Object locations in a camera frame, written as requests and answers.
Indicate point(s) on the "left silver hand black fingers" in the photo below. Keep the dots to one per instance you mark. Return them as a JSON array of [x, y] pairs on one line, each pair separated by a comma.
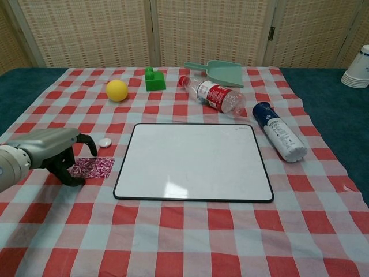
[[49, 144]]

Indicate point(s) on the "small white bottle cap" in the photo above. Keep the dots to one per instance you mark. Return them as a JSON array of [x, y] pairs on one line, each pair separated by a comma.
[[104, 142]]

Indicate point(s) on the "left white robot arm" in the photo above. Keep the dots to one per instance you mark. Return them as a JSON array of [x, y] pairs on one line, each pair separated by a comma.
[[11, 170]]

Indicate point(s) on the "yellow ball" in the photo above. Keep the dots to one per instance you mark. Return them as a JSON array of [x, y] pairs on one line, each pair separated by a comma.
[[116, 90]]

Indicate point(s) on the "woven folding screen panel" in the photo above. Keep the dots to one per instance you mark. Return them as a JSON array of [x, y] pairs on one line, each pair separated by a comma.
[[213, 29], [11, 43], [92, 31], [360, 26], [311, 31]]

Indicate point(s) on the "green toy building block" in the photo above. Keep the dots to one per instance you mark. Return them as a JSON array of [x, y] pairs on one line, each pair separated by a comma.
[[155, 82]]

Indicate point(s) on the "red white checkered tablecloth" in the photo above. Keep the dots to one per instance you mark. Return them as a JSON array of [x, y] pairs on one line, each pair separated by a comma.
[[173, 231]]

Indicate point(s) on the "clear bottle red label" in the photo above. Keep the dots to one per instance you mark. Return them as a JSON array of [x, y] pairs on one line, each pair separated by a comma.
[[214, 95]]

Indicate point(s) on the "mint green dustpan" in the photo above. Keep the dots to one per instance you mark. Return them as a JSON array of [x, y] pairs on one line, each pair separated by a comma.
[[225, 73]]

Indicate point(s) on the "blue white cylindrical can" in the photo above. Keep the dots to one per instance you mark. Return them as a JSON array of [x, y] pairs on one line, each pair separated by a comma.
[[281, 132]]

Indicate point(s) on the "metal screen hinge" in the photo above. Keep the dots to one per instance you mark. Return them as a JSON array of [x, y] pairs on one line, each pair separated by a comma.
[[271, 33]]

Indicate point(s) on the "white paper cup stack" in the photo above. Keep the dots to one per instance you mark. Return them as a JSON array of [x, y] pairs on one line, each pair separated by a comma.
[[357, 72]]

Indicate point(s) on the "white rectangular board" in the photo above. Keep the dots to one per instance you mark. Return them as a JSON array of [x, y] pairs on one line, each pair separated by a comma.
[[193, 161]]

